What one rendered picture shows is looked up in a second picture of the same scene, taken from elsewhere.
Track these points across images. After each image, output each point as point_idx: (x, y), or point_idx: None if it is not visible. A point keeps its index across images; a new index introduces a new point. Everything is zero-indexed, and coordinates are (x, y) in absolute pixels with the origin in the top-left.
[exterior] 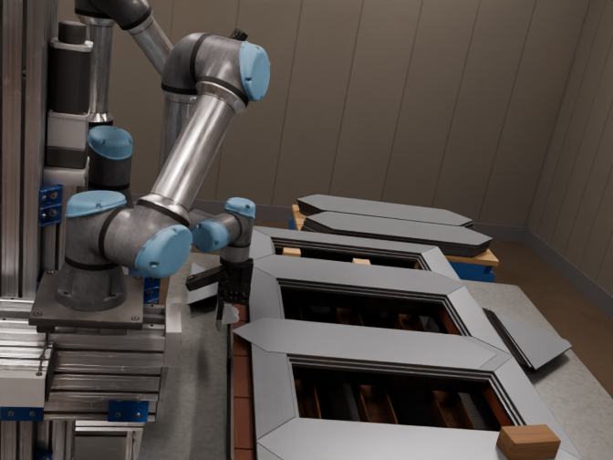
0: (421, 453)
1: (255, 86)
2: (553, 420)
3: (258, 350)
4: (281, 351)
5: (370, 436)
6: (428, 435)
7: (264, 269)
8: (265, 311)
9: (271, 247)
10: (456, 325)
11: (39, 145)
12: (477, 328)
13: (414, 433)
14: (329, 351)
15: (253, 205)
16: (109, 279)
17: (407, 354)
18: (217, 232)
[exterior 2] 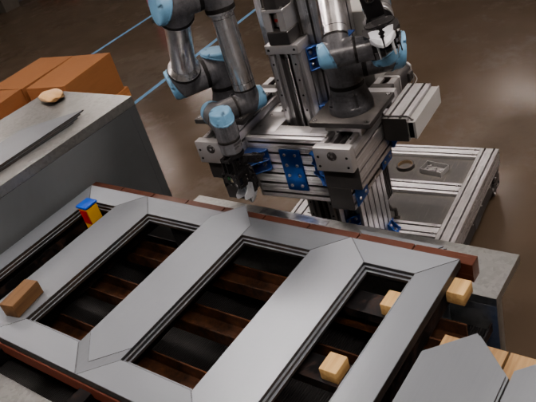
0: (76, 254)
1: (152, 13)
2: (17, 341)
3: (214, 213)
4: (203, 222)
5: (106, 238)
6: (81, 263)
7: (329, 246)
8: (257, 228)
9: (381, 265)
10: (151, 371)
11: (258, 17)
12: (124, 375)
13: (88, 258)
14: (184, 247)
15: (210, 114)
16: (212, 95)
17: (143, 293)
18: (201, 108)
